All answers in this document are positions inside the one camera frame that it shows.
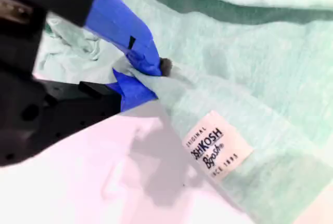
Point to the pale green T-shirt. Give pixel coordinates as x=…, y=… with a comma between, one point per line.
x=234, y=78

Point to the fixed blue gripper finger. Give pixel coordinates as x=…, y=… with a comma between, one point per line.
x=119, y=24

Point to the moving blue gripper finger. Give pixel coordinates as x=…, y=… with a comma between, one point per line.
x=132, y=91

